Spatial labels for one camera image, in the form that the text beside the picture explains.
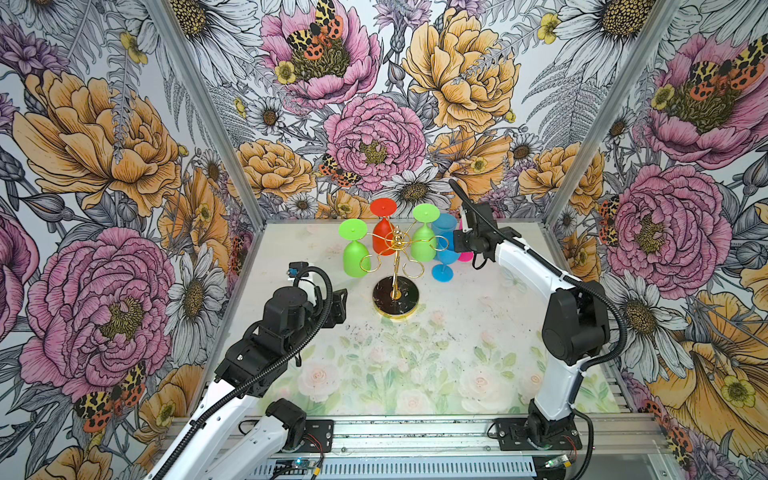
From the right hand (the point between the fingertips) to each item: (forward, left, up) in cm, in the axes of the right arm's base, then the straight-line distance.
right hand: (462, 244), depth 94 cm
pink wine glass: (-4, -1, -2) cm, 4 cm away
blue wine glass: (-2, +5, -3) cm, 6 cm away
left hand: (-25, +37, +9) cm, 45 cm away
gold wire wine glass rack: (-10, +21, -14) cm, 27 cm away
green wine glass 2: (-10, +32, +7) cm, 34 cm away
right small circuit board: (-54, -16, -16) cm, 59 cm away
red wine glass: (-1, +24, +7) cm, 25 cm away
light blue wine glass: (+8, +4, 0) cm, 10 cm away
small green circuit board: (-54, +45, -15) cm, 72 cm away
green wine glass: (-5, +13, +7) cm, 15 cm away
